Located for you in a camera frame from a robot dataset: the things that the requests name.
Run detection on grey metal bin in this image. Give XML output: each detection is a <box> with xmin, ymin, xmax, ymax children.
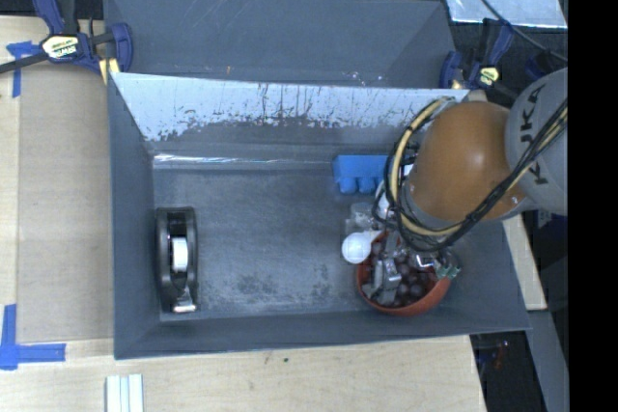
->
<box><xmin>100</xmin><ymin>0</ymin><xmax>533</xmax><ymax>361</ymax></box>

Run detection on red-brown bowl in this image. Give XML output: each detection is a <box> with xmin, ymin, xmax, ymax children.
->
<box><xmin>355</xmin><ymin>231</ymin><xmax>453</xmax><ymax>317</ymax></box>

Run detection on blue toy brick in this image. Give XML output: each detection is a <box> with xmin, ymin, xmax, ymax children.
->
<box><xmin>331</xmin><ymin>153</ymin><xmax>390</xmax><ymax>196</ymax></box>

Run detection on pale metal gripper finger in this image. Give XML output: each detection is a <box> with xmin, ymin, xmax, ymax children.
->
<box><xmin>379</xmin><ymin>259</ymin><xmax>404</xmax><ymax>307</ymax></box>
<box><xmin>361</xmin><ymin>267</ymin><xmax>385</xmax><ymax>301</ymax></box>

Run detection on pale wood flat board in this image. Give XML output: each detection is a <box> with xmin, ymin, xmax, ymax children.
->
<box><xmin>15</xmin><ymin>62</ymin><xmax>115</xmax><ymax>344</ymax></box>

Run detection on black tape dispenser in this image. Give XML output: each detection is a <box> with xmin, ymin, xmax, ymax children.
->
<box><xmin>154</xmin><ymin>206</ymin><xmax>200</xmax><ymax>315</ymax></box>

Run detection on dark red toy grapes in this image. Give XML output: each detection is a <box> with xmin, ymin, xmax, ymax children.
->
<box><xmin>370</xmin><ymin>250</ymin><xmax>438</xmax><ymax>309</ymax></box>

